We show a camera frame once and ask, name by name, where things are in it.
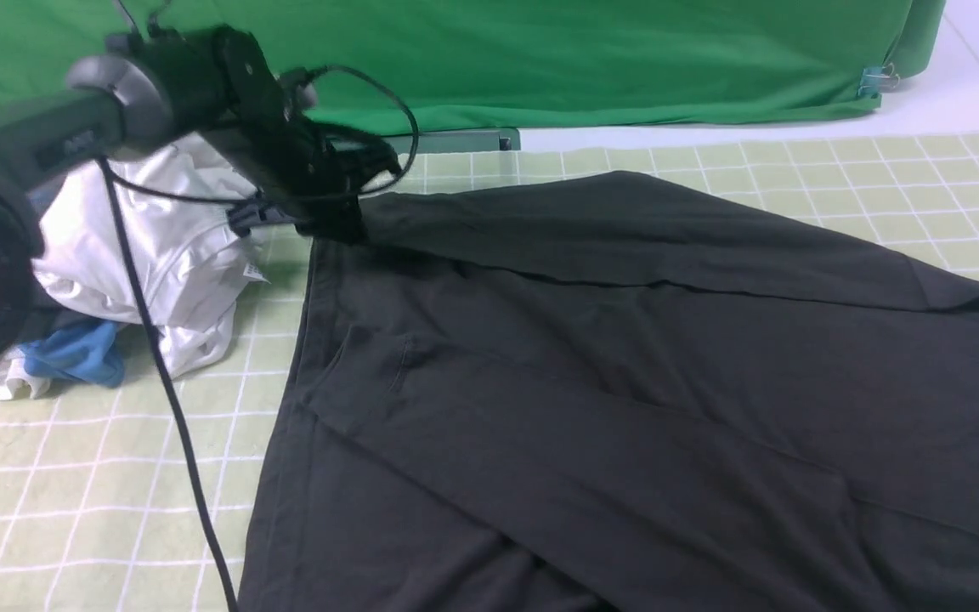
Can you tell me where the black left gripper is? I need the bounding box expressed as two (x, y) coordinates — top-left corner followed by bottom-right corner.
(201, 93), (401, 243)

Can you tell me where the dark gray long-sleeve shirt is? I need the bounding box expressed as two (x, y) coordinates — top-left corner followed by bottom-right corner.
(240, 172), (979, 611)

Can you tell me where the white crumpled shirt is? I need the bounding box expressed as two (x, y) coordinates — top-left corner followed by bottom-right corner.
(0, 135), (262, 400)

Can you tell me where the blue crumpled shirt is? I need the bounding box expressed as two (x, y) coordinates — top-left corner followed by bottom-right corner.
(17, 319), (126, 388)

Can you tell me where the green backdrop cloth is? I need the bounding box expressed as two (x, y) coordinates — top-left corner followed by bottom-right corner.
(0, 1), (947, 132)

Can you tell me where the light green checkered tablecloth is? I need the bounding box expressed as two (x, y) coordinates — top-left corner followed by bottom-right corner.
(0, 133), (979, 611)

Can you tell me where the blue binder clip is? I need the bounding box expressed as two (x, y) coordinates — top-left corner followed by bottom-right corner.
(856, 63), (902, 99)

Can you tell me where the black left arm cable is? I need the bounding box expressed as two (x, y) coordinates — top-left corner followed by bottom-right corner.
(94, 64), (421, 612)

